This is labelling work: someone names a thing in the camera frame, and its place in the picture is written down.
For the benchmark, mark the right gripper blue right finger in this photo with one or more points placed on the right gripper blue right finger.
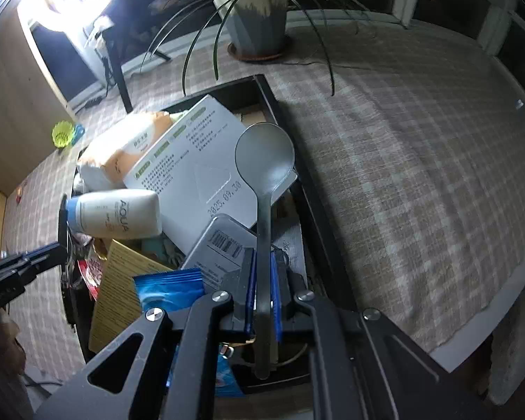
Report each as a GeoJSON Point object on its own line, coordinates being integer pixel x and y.
{"type": "Point", "coordinates": [307, 319]}

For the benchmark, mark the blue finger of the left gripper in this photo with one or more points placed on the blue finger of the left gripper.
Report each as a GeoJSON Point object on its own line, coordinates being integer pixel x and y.
{"type": "Point", "coordinates": [29, 264]}

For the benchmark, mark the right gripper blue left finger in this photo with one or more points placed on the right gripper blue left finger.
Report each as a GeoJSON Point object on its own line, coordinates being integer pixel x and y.
{"type": "Point", "coordinates": [195, 336]}

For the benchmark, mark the blue Vinda tissue packet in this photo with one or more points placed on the blue Vinda tissue packet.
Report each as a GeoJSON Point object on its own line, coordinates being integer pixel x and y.
{"type": "Point", "coordinates": [176, 290]}

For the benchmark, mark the silver metal tin box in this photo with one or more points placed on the silver metal tin box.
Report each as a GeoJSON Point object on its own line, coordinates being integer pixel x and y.
{"type": "Point", "coordinates": [220, 250]}

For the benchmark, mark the white Aqua lotion bottle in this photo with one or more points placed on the white Aqua lotion bottle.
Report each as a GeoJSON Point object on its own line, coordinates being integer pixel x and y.
{"type": "Point", "coordinates": [125, 214]}

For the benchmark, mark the orange white tissue pack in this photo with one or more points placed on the orange white tissue pack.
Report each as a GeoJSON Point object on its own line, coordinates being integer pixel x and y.
{"type": "Point", "coordinates": [111, 155]}

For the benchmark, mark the yellow shuttlecock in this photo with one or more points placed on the yellow shuttlecock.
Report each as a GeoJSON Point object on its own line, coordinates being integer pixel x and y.
{"type": "Point", "coordinates": [63, 134]}

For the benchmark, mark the grey metal spoon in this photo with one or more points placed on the grey metal spoon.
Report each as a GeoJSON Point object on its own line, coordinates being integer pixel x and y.
{"type": "Point", "coordinates": [264, 157]}

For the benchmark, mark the person left hand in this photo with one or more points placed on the person left hand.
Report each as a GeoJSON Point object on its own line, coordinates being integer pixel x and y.
{"type": "Point", "coordinates": [12, 362]}

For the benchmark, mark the yellow corrugated cardboard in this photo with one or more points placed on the yellow corrugated cardboard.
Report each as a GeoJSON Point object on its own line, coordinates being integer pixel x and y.
{"type": "Point", "coordinates": [117, 305]}

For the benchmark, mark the black storage box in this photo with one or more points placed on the black storage box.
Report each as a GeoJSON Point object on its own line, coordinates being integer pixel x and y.
{"type": "Point", "coordinates": [300, 223]}

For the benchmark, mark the blue plastic clip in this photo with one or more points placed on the blue plastic clip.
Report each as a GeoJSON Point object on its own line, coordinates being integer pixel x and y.
{"type": "Point", "coordinates": [78, 133]}

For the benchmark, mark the white paper box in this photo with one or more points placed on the white paper box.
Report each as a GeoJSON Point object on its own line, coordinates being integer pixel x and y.
{"type": "Point", "coordinates": [192, 169]}

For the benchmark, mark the beige checkered tablecloth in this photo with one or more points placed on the beige checkered tablecloth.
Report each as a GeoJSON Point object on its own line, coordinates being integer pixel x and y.
{"type": "Point", "coordinates": [418, 154]}

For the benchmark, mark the black light stand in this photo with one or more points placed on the black light stand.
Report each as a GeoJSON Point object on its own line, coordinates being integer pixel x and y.
{"type": "Point", "coordinates": [110, 38]}

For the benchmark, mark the potted plant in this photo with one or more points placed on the potted plant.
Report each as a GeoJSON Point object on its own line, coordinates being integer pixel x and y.
{"type": "Point", "coordinates": [256, 28]}

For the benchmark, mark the red orange toy keychain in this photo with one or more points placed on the red orange toy keychain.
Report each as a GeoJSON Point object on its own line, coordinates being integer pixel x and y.
{"type": "Point", "coordinates": [19, 194]}

